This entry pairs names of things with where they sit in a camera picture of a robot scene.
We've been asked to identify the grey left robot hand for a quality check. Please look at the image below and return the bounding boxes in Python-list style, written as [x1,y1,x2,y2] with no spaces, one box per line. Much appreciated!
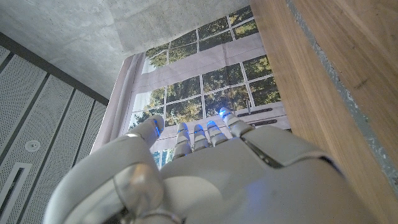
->
[42,107,379,224]

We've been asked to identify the grey tape outline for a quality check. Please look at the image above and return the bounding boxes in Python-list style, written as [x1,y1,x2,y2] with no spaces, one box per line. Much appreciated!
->
[285,0,398,195]

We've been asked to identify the round white ceiling fixture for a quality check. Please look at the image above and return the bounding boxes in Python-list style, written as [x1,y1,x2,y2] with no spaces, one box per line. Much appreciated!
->
[24,139,41,152]

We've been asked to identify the white ceiling air vent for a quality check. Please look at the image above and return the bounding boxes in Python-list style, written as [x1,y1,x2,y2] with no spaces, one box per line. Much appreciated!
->
[0,162,33,218]

